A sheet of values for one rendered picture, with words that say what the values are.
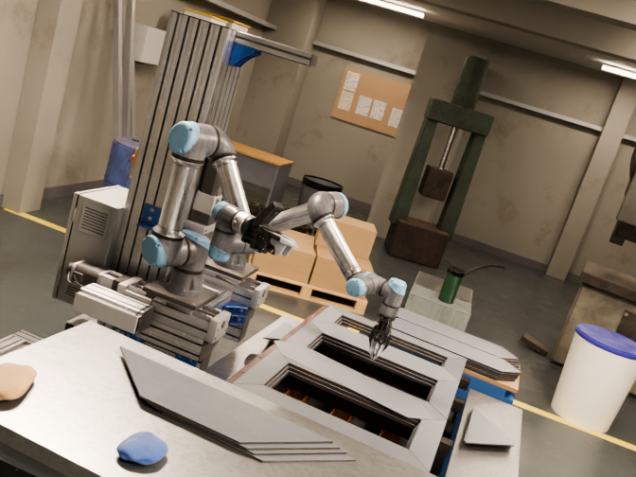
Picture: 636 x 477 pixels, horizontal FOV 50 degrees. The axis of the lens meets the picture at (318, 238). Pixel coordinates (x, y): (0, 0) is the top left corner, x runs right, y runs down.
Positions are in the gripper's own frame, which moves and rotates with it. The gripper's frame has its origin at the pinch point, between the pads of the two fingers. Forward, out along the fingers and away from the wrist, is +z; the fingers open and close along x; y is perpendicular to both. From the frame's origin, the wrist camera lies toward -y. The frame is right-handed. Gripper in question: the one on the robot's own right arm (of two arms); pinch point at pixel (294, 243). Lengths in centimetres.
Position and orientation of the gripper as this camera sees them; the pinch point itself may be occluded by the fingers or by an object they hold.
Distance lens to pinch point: 211.8
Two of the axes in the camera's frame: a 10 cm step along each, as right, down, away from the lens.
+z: 7.3, 3.8, -5.7
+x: -5.8, -1.1, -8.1
